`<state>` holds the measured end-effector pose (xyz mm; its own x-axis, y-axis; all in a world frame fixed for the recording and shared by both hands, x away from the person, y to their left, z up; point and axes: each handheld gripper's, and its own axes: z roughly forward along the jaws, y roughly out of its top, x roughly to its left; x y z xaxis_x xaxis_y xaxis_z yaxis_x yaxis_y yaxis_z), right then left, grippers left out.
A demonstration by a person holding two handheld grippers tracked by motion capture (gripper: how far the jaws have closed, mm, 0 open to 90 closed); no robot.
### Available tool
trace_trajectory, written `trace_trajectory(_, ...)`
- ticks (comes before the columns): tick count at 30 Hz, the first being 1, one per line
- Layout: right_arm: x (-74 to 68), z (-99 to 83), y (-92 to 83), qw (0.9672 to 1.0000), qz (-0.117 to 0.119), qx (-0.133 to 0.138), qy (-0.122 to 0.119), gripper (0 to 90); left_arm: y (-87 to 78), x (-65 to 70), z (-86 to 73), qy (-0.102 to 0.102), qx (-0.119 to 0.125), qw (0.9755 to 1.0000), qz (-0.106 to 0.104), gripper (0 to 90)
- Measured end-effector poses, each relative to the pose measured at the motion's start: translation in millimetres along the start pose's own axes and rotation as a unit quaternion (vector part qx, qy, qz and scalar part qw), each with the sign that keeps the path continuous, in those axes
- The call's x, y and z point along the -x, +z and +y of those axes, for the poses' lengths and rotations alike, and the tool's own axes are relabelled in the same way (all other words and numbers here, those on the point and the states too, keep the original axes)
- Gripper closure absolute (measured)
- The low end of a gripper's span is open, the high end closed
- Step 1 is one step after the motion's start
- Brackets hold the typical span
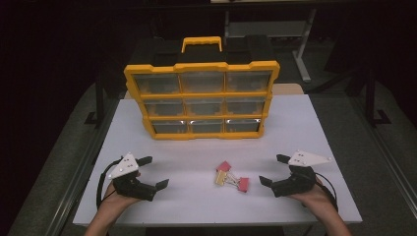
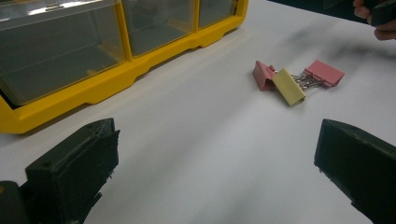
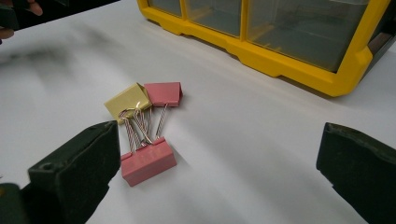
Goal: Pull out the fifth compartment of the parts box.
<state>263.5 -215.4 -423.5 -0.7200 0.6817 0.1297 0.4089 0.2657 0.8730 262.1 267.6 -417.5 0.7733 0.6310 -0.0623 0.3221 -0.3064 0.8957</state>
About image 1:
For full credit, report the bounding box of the grey metal desk frame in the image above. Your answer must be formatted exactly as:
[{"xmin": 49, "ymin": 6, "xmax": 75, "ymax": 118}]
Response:
[{"xmin": 224, "ymin": 8, "xmax": 318, "ymax": 83}]

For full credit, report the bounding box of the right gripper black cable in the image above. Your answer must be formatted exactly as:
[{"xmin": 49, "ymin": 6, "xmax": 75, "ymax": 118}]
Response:
[{"xmin": 314, "ymin": 171, "xmax": 339, "ymax": 212}]

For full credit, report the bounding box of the person's right hand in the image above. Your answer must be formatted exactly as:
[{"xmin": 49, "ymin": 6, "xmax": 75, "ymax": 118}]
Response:
[{"xmin": 288, "ymin": 178, "xmax": 335, "ymax": 214}]

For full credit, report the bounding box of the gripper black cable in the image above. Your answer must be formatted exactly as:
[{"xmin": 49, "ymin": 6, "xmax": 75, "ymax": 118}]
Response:
[
  {"xmin": 314, "ymin": 171, "xmax": 339, "ymax": 212},
  {"xmin": 95, "ymin": 158, "xmax": 124, "ymax": 209}
]

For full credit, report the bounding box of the black metal stand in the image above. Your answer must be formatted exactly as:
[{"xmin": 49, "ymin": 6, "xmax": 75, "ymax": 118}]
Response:
[
  {"xmin": 363, "ymin": 68, "xmax": 392, "ymax": 127},
  {"xmin": 84, "ymin": 75, "xmax": 106, "ymax": 127}
]

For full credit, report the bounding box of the person's left hand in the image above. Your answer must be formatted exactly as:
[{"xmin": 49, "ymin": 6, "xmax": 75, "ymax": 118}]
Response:
[{"xmin": 99, "ymin": 171, "xmax": 142, "ymax": 214}]

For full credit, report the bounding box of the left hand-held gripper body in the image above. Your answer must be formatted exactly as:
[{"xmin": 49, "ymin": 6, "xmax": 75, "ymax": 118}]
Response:
[{"xmin": 107, "ymin": 151, "xmax": 157, "ymax": 203}]

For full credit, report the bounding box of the pink binder clip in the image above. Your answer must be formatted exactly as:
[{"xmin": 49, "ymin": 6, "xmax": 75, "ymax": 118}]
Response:
[
  {"xmin": 236, "ymin": 176, "xmax": 250, "ymax": 194},
  {"xmin": 215, "ymin": 160, "xmax": 232, "ymax": 173}
]

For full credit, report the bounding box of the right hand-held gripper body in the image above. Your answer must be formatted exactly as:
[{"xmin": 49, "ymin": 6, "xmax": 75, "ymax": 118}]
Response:
[{"xmin": 269, "ymin": 149, "xmax": 332, "ymax": 199}]

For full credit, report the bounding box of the yellow organizer case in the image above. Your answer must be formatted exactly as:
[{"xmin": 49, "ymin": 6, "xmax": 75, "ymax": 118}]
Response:
[{"xmin": 123, "ymin": 35, "xmax": 281, "ymax": 142}]

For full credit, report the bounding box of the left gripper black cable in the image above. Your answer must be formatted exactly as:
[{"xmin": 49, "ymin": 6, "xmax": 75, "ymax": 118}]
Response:
[{"xmin": 95, "ymin": 158, "xmax": 124, "ymax": 209}]

